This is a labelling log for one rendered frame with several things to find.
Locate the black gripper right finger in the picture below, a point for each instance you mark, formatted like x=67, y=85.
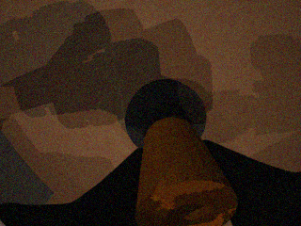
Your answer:
x=266, y=195

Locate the orange knob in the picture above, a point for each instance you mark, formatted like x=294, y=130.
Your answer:
x=179, y=182

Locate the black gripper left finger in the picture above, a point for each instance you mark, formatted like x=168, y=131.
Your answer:
x=111, y=202

